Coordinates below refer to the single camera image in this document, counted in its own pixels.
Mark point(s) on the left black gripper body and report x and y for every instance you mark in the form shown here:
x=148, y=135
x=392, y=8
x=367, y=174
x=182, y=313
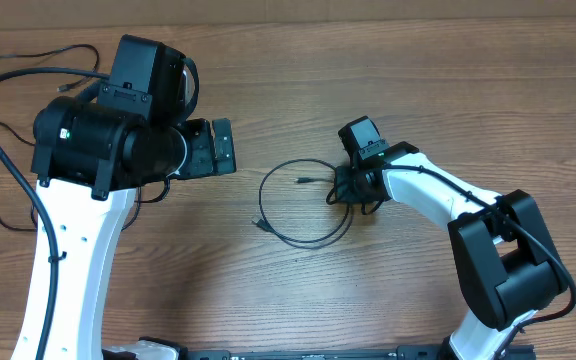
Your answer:
x=194, y=154

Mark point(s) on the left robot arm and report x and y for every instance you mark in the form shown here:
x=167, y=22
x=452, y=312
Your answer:
x=92, y=155

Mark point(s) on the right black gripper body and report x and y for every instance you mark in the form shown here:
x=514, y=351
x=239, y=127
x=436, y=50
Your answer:
x=349, y=189

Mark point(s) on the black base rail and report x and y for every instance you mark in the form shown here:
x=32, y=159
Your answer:
x=318, y=355

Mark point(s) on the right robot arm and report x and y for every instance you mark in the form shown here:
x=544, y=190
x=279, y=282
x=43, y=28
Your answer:
x=507, y=265

